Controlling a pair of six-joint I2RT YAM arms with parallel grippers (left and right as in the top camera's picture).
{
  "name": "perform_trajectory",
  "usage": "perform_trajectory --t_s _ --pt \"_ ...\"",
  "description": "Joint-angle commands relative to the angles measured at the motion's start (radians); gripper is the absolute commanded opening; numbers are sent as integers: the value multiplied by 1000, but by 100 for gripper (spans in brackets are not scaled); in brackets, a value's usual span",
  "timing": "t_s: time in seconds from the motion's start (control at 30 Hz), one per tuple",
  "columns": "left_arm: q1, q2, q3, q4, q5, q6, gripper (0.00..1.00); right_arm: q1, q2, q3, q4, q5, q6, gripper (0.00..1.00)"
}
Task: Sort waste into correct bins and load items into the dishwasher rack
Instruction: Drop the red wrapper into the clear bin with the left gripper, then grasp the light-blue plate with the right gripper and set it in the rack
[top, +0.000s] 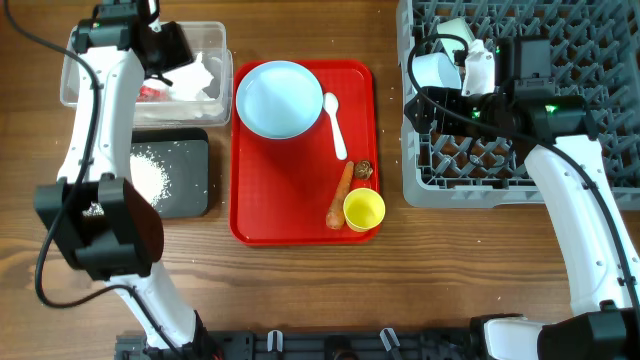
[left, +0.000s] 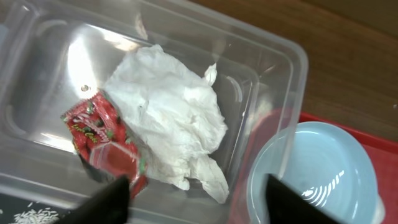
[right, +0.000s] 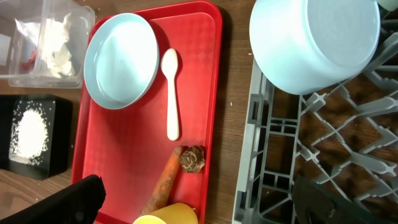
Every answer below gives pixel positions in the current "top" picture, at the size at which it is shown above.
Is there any brown mushroom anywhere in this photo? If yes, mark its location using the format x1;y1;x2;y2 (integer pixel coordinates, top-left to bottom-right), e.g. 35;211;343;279
354;160;374;180

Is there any orange carrot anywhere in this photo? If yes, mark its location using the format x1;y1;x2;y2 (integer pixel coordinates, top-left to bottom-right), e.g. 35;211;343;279
326;161;355;230

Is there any red snack wrapper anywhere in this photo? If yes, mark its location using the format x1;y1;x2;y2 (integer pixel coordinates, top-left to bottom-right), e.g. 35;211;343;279
137;86;168;103

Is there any large light blue plate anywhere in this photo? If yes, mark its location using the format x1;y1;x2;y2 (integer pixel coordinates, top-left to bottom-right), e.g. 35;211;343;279
235;60;323;140

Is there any grey dishwasher rack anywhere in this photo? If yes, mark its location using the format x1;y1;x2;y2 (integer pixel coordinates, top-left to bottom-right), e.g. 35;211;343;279
396;0;639;210

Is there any white plastic spoon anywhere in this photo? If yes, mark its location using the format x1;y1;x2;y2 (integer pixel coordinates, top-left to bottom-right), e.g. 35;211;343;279
323;92;347;160

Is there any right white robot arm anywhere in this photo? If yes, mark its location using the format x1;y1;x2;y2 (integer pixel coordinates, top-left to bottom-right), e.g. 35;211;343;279
404;85;639;359

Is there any mint green bowl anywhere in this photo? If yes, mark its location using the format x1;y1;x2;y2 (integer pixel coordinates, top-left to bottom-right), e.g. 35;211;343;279
436;18;475;66

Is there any light blue bowl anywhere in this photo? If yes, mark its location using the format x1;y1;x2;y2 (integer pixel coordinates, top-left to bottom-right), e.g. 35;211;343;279
412;52;462;90

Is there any pile of white rice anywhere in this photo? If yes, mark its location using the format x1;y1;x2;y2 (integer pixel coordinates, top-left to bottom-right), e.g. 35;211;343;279
130;145;171;207

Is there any white paper napkin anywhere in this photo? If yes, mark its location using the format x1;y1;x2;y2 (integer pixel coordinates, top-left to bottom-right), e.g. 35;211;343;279
141;52;224;120

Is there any red serving tray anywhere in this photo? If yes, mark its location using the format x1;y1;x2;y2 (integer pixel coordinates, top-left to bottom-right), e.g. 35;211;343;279
229;60;378;246

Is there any clear plastic bin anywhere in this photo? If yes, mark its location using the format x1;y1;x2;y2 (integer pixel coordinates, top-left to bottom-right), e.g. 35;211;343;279
59;20;235;129

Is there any black waste tray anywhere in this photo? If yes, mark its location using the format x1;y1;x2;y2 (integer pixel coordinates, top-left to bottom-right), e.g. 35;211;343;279
130;128;209;219

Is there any yellow plastic cup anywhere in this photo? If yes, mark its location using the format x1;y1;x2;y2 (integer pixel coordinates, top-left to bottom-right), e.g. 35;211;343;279
343;188;386;232

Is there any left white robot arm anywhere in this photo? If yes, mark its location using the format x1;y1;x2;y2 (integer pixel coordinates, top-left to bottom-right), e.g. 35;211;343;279
34;12;219;359

